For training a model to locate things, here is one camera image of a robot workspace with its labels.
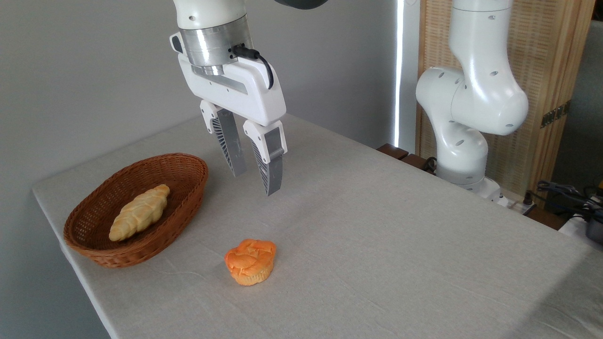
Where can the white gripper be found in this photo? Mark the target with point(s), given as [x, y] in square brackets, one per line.
[254, 96]

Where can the orange muffin bread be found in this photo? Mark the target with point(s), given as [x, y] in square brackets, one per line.
[249, 263]

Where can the brown wicker basket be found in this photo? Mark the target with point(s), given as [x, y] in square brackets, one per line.
[179, 197]

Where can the pale braided bread loaf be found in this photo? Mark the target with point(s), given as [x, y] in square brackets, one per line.
[139, 213]

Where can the light grey tablecloth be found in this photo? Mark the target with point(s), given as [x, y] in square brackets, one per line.
[386, 254]

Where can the dark metal screen hinge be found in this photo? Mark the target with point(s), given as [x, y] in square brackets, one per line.
[556, 114]

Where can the wooden bamboo folding screen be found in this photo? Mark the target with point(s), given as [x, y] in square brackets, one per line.
[546, 52]

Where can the dark grey box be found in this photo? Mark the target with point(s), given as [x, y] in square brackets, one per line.
[595, 230]

